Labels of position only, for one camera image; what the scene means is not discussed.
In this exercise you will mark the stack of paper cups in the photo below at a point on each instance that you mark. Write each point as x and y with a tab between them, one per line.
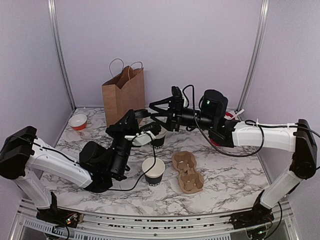
159	140

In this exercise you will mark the right aluminium frame post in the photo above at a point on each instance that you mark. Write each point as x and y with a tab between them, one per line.
257	46

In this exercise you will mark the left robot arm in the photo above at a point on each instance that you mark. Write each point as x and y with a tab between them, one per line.
94	170

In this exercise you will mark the black paper coffee cup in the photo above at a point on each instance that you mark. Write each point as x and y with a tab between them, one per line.
153	169

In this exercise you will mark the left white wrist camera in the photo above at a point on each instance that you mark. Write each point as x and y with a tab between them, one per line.
140	139

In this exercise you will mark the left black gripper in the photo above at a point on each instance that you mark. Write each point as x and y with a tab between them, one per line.
119	128

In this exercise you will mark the aluminium frame post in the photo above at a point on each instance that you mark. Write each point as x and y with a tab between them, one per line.
257	46
59	53

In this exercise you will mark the cardboard cup carrier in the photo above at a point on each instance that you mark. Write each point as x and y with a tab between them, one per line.
190	180

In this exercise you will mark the black plastic cup lid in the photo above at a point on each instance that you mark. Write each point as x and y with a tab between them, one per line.
141	113

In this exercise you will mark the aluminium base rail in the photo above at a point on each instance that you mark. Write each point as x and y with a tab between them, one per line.
101	226

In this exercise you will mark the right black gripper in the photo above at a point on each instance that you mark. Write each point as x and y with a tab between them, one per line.
176	106

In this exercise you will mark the orange white bowl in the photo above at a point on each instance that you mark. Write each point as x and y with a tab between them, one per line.
78	122

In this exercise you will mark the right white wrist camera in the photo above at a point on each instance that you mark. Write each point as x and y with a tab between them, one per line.
184	99

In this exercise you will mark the red cylindrical container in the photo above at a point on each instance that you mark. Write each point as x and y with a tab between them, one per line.
222	136

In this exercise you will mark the left aluminium frame post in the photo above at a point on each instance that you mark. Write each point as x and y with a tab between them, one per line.
59	53

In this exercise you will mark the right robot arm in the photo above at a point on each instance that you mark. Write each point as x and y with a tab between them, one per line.
297	138

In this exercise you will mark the brown paper bag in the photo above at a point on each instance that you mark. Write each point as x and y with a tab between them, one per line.
123	92

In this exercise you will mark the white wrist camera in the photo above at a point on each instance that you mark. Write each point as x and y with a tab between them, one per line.
184	99
140	139

